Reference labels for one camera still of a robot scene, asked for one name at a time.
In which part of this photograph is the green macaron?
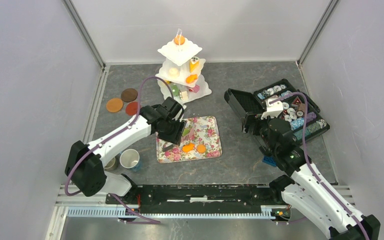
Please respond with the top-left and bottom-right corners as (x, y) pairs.
(182, 129), (191, 137)

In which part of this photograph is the green toy cake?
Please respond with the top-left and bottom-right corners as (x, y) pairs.
(170, 84), (180, 97)

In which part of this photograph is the white and blue mug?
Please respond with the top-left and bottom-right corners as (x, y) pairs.
(119, 149), (142, 172)

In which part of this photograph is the pink toy cake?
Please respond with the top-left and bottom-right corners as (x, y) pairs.
(188, 84), (200, 93)

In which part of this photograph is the cream cupcake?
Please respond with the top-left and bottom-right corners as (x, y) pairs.
(168, 67), (180, 79)

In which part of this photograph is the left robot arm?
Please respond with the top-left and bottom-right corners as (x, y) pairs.
(64, 97), (186, 204)

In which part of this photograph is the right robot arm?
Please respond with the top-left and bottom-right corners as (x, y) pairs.
(254, 115), (381, 240)

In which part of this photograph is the floral rectangular tray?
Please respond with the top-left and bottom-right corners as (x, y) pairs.
(156, 116), (222, 164)

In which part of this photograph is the blue toy brick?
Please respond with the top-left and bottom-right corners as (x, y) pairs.
(262, 156), (277, 167)

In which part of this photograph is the light blue chip stack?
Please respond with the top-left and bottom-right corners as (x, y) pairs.
(289, 117), (305, 131)

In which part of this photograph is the red round coaster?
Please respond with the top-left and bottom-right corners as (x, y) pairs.
(125, 101), (140, 116)

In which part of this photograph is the brown 100 chip stack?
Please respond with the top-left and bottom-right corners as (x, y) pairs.
(296, 103), (308, 118)

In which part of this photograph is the black poker chip case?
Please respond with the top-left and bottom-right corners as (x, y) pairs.
(224, 78), (330, 157)

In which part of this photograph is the dark brown round coaster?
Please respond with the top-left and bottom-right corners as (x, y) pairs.
(120, 88), (139, 103)

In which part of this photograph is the purple chip stack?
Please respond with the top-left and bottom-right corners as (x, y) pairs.
(306, 112), (318, 122)

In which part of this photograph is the white three-tier dessert stand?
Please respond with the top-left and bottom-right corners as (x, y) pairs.
(155, 28), (212, 105)

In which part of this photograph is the orange round coaster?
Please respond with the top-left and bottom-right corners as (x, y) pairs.
(105, 98), (124, 113)

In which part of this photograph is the olive brown cup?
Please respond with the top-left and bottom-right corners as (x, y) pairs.
(104, 157), (118, 171)

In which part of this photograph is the green blue chip stack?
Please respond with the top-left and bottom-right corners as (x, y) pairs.
(293, 119), (328, 141)

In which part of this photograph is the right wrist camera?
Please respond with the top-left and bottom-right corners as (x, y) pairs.
(260, 98), (284, 120)

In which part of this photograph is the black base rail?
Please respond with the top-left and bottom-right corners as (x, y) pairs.
(120, 184), (286, 215)

